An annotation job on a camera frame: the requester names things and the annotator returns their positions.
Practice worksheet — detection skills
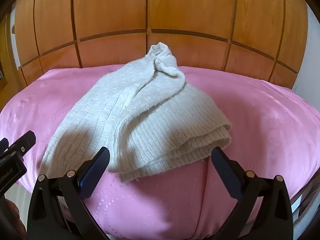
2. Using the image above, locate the dark wooden bed frame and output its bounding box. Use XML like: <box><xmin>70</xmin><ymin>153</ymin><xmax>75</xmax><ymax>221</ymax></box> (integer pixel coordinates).
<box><xmin>290</xmin><ymin>177</ymin><xmax>320</xmax><ymax>228</ymax></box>

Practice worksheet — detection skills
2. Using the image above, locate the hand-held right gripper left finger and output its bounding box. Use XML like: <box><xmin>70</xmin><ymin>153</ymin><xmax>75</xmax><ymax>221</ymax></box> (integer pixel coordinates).
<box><xmin>26</xmin><ymin>146</ymin><xmax>111</xmax><ymax>240</ymax></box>

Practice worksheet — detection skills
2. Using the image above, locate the white knitted sweater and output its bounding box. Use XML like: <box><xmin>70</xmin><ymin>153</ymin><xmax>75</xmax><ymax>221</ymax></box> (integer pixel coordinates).
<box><xmin>39</xmin><ymin>43</ymin><xmax>233</xmax><ymax>182</ymax></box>

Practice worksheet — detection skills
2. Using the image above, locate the person's left hand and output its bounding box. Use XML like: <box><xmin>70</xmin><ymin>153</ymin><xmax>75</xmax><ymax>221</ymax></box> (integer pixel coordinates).
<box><xmin>0</xmin><ymin>198</ymin><xmax>25</xmax><ymax>240</ymax></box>

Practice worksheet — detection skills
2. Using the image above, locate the pink bedspread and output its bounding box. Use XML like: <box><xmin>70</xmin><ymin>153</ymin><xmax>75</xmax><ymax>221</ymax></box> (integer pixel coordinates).
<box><xmin>0</xmin><ymin>65</ymin><xmax>320</xmax><ymax>240</ymax></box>

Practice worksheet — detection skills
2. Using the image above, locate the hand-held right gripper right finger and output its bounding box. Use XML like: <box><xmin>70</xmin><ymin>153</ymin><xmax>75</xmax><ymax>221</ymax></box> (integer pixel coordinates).
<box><xmin>211</xmin><ymin>146</ymin><xmax>294</xmax><ymax>240</ymax></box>

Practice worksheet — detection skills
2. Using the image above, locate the wooden headboard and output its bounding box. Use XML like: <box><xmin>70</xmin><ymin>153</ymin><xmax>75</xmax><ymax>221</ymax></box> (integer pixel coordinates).
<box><xmin>12</xmin><ymin>0</ymin><xmax>309</xmax><ymax>89</ymax></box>

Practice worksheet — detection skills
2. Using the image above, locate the white padded headboard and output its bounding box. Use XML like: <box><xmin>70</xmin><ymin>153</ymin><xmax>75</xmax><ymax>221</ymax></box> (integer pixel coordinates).
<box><xmin>291</xmin><ymin>2</ymin><xmax>320</xmax><ymax>102</ymax></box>

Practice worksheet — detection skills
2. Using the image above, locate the wooden shelf unit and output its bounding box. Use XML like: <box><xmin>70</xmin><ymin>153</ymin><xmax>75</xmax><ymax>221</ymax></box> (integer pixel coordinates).
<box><xmin>0</xmin><ymin>12</ymin><xmax>21</xmax><ymax>98</ymax></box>

